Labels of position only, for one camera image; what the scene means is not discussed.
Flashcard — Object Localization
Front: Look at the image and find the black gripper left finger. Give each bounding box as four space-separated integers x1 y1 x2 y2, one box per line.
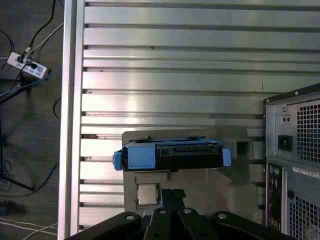
63 188 174 240

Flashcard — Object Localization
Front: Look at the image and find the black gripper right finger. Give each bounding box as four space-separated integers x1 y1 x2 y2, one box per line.
172 189 296 240

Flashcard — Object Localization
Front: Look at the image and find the hard disk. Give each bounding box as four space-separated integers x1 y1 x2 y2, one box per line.
112 135 233 174

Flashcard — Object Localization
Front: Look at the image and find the silver CPU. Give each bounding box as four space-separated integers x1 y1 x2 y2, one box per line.
136 183 161 205

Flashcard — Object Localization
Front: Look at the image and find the grey PC case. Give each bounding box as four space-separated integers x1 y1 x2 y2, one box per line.
262 82 320 240

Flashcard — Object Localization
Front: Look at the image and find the black stand leg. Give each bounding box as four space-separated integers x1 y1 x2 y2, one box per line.
0 117 36 193

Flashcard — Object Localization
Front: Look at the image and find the white power strip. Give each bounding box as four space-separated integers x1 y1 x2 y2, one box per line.
6 51 51 79

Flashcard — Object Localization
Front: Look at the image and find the blue cable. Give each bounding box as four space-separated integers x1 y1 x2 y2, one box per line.
0 66 63 99

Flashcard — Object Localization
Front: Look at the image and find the white cable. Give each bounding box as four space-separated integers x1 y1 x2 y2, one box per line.
26 22 65 54

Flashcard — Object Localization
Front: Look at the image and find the black cable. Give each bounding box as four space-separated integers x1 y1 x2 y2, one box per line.
24 0 57 55

